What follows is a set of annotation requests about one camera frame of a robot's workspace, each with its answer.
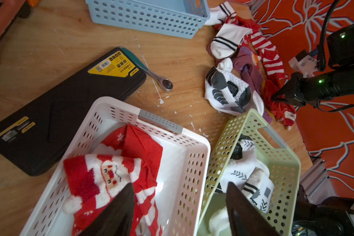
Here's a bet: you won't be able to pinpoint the white perforated plastic basket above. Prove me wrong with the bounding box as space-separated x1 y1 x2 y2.
21 97 210 236

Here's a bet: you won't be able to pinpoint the white striped sock at back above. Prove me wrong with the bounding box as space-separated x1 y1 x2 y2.
204 2 235 26

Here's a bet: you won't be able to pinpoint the white sock black stripes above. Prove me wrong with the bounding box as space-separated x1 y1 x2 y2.
209 183 251 236

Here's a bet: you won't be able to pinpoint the red christmas sock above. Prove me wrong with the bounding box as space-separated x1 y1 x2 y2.
93 124 163 193

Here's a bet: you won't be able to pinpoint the blue perforated plastic basket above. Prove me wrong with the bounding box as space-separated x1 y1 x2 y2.
86 0 210 39

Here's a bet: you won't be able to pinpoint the black case yellow label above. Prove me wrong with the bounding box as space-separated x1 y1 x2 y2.
0 48 147 177

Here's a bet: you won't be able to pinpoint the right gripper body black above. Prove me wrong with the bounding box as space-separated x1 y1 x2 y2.
284 67 354 108

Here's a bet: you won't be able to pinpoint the green perforated plastic basket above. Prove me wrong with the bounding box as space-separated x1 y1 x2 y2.
198 109 301 236

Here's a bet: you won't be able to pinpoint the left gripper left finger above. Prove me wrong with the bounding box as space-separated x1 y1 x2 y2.
80 183 135 236

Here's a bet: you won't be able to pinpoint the red white striped sock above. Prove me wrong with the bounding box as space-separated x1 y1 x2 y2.
250 31 297 130

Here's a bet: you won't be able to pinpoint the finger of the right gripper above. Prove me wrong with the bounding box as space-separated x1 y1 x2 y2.
270 86 288 103

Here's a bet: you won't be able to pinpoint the ratchet wrench green handle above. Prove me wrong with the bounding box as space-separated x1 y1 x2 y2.
120 47 174 92

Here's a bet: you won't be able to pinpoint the red santa sock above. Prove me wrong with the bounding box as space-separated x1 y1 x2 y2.
61 153 163 236

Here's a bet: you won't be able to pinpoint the purple sock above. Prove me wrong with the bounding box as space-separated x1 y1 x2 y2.
221 46 272 123

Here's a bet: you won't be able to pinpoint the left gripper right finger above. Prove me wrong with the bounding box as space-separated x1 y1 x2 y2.
226 183 279 236

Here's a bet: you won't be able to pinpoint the white grey sport sock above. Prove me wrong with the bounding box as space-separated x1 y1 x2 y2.
205 58 265 116
215 135 257 193

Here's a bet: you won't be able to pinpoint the small white sock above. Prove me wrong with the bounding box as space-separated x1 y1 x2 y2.
242 160 274 213

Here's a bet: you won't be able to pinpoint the orange plastic tool case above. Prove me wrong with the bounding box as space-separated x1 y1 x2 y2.
0 0 39 38

